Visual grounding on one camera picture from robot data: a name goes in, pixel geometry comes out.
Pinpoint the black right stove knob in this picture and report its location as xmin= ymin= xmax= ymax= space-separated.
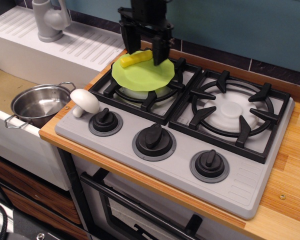
xmin=189 ymin=149 xmax=230 ymax=184

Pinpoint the lime green plastic plate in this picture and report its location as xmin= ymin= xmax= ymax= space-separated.
xmin=111 ymin=53 xmax=175 ymax=92

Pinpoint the white left burner disc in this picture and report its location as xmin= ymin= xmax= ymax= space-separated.
xmin=113 ymin=86 xmax=178 ymax=108

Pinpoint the black stove knob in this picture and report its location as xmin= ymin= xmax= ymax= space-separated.
xmin=189 ymin=149 xmax=230 ymax=184
xmin=88 ymin=107 xmax=123 ymax=137
xmin=132 ymin=123 xmax=177 ymax=162

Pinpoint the black middle stove knob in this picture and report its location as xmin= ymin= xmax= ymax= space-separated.
xmin=132 ymin=123 xmax=177 ymax=162

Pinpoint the black burner grate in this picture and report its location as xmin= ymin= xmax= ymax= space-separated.
xmin=89 ymin=57 xmax=203 ymax=125
xmin=169 ymin=70 xmax=295 ymax=164

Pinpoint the white toy sink unit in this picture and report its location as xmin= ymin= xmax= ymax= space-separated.
xmin=0 ymin=6 xmax=124 ymax=191

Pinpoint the white burner disc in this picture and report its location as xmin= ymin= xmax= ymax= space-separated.
xmin=196 ymin=85 xmax=268 ymax=133
xmin=113 ymin=86 xmax=178 ymax=108

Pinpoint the stainless steel pot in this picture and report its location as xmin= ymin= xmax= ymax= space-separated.
xmin=4 ymin=81 xmax=76 ymax=129

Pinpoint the wooden drawer front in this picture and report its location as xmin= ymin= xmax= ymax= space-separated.
xmin=0 ymin=157 xmax=82 ymax=225

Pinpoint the grey toy stove top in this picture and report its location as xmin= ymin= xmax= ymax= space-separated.
xmin=54 ymin=65 xmax=295 ymax=221

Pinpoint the black oven door handle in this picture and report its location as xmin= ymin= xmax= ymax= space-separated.
xmin=80 ymin=168 xmax=202 ymax=240

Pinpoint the white right burner disc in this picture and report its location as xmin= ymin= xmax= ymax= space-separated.
xmin=196 ymin=85 xmax=268 ymax=133

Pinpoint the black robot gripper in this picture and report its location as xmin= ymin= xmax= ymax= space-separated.
xmin=118 ymin=0 xmax=174 ymax=66

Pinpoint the black left burner grate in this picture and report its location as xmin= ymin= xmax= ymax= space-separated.
xmin=89 ymin=57 xmax=203 ymax=125

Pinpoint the black left stove knob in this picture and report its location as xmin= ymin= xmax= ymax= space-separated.
xmin=88 ymin=107 xmax=123 ymax=137

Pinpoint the grey toy faucet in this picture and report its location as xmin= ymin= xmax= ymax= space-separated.
xmin=32 ymin=0 xmax=71 ymax=43

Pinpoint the black right burner grate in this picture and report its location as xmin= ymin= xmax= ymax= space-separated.
xmin=169 ymin=70 xmax=295 ymax=164

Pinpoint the white toy mushroom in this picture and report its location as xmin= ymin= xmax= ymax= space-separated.
xmin=70 ymin=89 xmax=100 ymax=118

